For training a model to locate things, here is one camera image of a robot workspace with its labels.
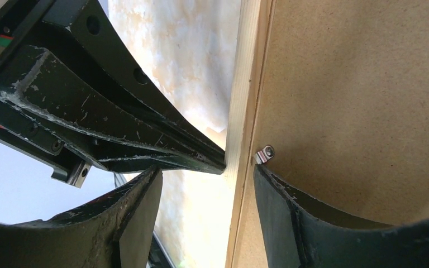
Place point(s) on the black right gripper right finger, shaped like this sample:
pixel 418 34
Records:
pixel 301 231

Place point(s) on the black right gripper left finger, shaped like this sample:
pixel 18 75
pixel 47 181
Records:
pixel 113 230

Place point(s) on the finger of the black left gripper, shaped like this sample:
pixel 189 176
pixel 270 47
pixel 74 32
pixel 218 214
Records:
pixel 82 37
pixel 40 86

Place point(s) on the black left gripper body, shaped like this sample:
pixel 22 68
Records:
pixel 18 132

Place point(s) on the brown cardboard backing board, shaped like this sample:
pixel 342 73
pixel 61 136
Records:
pixel 341 93

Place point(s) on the light wooden picture frame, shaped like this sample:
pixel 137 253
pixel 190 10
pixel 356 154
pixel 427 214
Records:
pixel 252 44

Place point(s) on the silver metal retaining clip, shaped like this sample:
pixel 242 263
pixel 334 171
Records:
pixel 264 155

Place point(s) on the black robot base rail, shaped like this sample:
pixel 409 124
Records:
pixel 159 253

